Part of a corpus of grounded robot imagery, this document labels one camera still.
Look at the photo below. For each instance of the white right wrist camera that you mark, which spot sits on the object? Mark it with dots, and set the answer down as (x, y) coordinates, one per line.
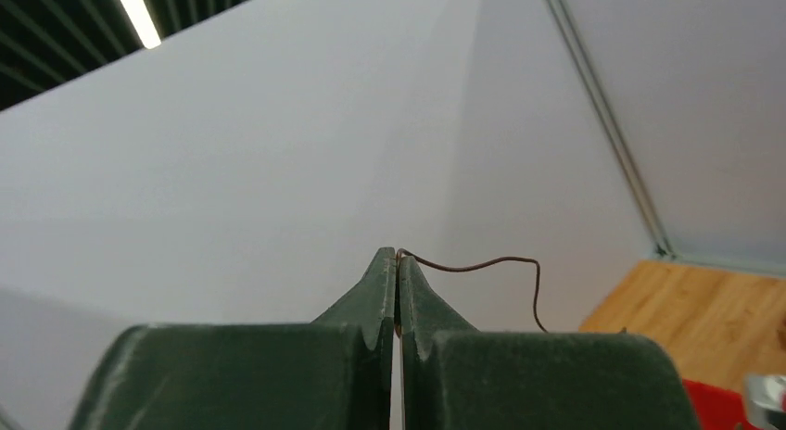
(764, 401)

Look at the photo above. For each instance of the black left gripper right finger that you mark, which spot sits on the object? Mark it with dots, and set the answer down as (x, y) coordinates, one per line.
(455, 376)

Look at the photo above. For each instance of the red plastic bin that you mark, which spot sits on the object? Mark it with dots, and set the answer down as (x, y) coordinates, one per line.
(717, 408)

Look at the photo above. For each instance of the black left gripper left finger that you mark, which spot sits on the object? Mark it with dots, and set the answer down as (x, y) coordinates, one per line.
(331, 373)

